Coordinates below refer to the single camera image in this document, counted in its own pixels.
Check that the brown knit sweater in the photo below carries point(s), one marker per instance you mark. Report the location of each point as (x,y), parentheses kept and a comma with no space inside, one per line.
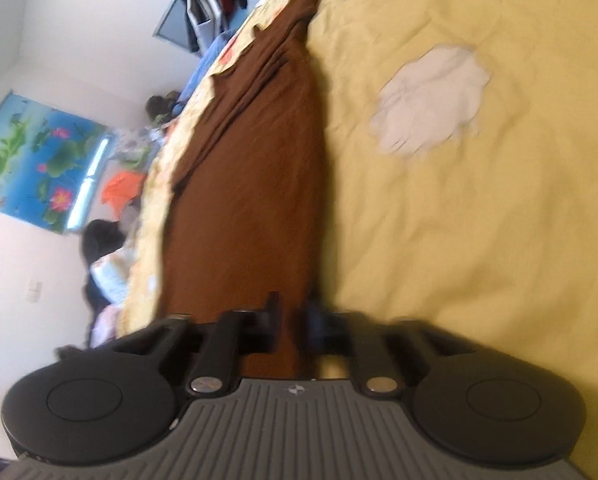
(246,217)

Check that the white wall switch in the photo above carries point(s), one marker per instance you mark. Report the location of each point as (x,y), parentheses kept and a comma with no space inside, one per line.
(34,291)

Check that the dark clothes at bedside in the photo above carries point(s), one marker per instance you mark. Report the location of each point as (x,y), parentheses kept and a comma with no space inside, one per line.
(109,253)

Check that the yellow floral bed quilt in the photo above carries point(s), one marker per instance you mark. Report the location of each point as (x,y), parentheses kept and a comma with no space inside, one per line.
(492,233)

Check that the grey framed panel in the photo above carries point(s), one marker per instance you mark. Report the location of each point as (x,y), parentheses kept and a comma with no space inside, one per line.
(172,27)

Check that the black bag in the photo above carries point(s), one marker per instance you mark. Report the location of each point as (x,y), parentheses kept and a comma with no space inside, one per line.
(159,109)

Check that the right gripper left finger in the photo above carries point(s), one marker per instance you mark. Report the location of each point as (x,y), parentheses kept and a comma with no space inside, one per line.
(237,333)

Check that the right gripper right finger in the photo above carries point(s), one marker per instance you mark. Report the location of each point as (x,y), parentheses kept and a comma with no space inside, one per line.
(358,340)

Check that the blue quilted blanket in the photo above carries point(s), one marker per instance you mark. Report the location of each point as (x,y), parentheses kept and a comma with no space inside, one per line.
(212,53)

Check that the floral pillow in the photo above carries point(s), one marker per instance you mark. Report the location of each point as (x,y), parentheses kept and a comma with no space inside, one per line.
(135,149)

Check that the lotus flower wall poster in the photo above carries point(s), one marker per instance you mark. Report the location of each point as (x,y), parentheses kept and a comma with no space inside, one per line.
(51,162)

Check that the orange garment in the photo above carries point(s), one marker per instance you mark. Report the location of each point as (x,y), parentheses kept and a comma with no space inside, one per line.
(120,189)

